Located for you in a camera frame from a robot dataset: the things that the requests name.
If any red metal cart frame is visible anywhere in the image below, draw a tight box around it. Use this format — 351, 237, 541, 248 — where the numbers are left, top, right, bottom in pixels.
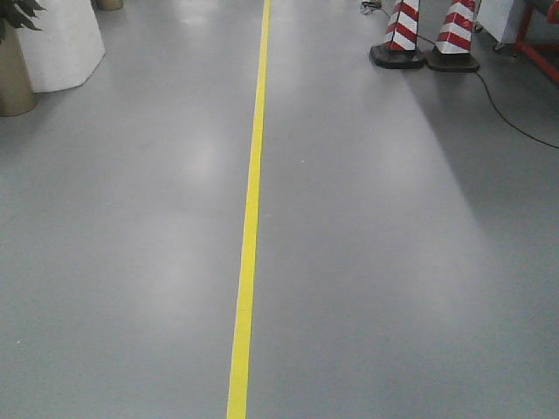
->
513, 0, 558, 86

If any black floor cable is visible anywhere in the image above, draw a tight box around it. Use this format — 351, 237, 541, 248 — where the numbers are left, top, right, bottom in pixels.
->
362, 0, 559, 149

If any right red white traffic cone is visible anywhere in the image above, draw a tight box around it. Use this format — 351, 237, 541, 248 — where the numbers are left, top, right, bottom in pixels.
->
425, 0, 480, 72

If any left red white traffic cone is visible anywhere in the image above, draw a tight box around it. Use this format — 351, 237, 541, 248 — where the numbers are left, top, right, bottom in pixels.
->
369, 0, 424, 69

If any gold planter pot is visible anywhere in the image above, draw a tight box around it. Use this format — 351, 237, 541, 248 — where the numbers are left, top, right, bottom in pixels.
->
1, 19, 37, 117

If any white angular pedestal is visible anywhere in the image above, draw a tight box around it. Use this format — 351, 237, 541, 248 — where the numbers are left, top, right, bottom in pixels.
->
18, 0, 106, 93

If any red white traffic cone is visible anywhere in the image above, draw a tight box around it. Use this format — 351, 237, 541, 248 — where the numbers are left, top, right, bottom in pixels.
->
369, 0, 424, 69
425, 0, 480, 72

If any green potted plant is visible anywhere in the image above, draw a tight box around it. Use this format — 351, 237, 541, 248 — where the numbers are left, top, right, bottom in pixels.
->
0, 0, 45, 42

